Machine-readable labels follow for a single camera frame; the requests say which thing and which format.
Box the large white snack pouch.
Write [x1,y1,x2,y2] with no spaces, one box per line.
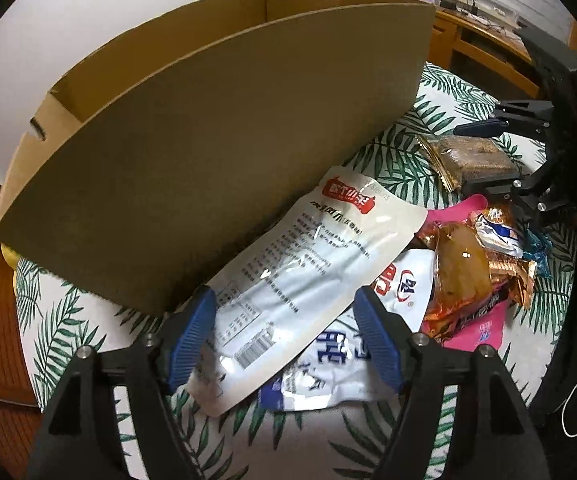
[186,165,428,417]

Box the yellow plush toy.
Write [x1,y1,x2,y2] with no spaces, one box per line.
[0,242,19,291]

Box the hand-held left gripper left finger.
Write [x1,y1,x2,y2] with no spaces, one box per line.
[26,285,219,480]

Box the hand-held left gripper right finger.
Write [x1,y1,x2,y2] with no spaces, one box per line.
[353,286,552,480]

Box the white and blue snack packet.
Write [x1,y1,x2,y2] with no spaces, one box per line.
[258,310,404,411]

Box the blue foil snack wrapper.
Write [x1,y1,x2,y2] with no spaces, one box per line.
[521,230,554,278]

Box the leaf-print bedsheet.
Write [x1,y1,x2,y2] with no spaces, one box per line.
[13,62,577,480]

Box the white cable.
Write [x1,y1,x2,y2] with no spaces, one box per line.
[561,384,577,437]

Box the pink snack packet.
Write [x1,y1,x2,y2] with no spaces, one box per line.
[426,194,512,353]

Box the white packet with red logo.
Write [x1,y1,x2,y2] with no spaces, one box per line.
[369,249,437,333]

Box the small silver and blue packet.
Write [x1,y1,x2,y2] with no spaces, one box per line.
[471,205,524,258]

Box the cardboard box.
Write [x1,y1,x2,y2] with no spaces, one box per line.
[0,0,437,316]

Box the black power strip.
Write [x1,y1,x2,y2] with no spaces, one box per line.
[441,0,479,16]

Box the brown cake packet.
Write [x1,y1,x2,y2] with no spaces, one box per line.
[415,134,519,192]

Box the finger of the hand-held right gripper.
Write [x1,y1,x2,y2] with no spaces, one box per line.
[453,100,554,139]
[461,167,564,227]

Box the orange packet with brown contents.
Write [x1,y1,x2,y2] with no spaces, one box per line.
[416,222,509,341]

